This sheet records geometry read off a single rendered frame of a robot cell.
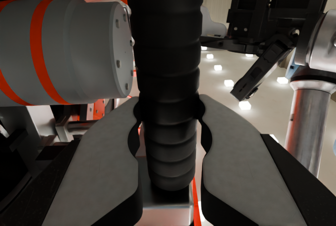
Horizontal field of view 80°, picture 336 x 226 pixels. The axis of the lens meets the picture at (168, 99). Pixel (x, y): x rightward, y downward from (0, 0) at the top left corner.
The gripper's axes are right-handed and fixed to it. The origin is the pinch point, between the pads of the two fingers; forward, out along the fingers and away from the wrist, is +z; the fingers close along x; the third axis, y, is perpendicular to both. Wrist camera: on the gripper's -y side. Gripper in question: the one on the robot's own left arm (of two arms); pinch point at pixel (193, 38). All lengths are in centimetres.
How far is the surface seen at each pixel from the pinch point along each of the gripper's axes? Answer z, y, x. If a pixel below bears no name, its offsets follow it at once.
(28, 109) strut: 8.3, -11.3, 27.6
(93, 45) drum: -3.7, -0.5, 23.3
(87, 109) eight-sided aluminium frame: 19.7, -19.2, 13.4
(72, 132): 9.2, -17.9, 21.4
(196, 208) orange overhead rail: 72, -227, -153
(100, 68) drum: -4.4, -2.9, 22.8
